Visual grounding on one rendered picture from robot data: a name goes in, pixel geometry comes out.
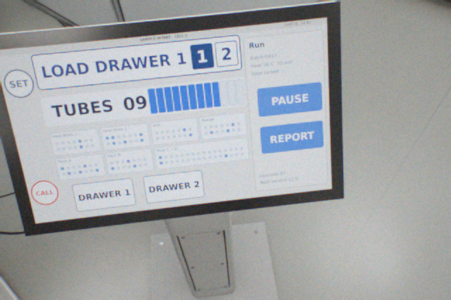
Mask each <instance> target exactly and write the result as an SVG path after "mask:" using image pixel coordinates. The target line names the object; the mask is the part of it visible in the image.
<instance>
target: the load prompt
mask: <svg viewBox="0 0 451 300"><path fill-rule="evenodd" d="M30 58H31V62H32V69H34V73H35V79H36V82H37V88H38V91H45V90H52V89H65V88H73V87H86V86H92V85H105V84H113V83H119V82H132V81H140V80H153V79H159V78H167V77H172V78H173V77H186V76H193V75H206V74H213V73H225V72H233V71H239V70H242V56H241V47H240V35H228V36H220V37H208V38H201V39H188V40H180V41H175V40H173V41H166V42H153V43H146V44H133V45H125V46H112V47H104V48H98V49H83V50H76V51H63V52H56V53H48V54H30Z"/></svg>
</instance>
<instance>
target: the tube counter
mask: <svg viewBox="0 0 451 300"><path fill-rule="evenodd" d="M119 91H120V96H121V103H122V108H123V116H124V118H137V117H144V116H151V115H163V114H170V113H182V112H190V111H202V110H209V109H216V108H227V107H234V106H246V104H245V88H244V80H243V77H237V78H230V79H223V80H211V81H204V82H191V83H185V84H182V83H178V84H171V85H158V86H150V87H138V88H131V89H119Z"/></svg>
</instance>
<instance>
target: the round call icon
mask: <svg viewBox="0 0 451 300"><path fill-rule="evenodd" d="M27 183H28V186H29V189H30V195H31V198H32V204H33V207H34V208H38V207H40V206H50V205H56V204H62V203H61V197H60V194H59V190H58V184H57V181H56V178H50V179H43V180H31V181H27Z"/></svg>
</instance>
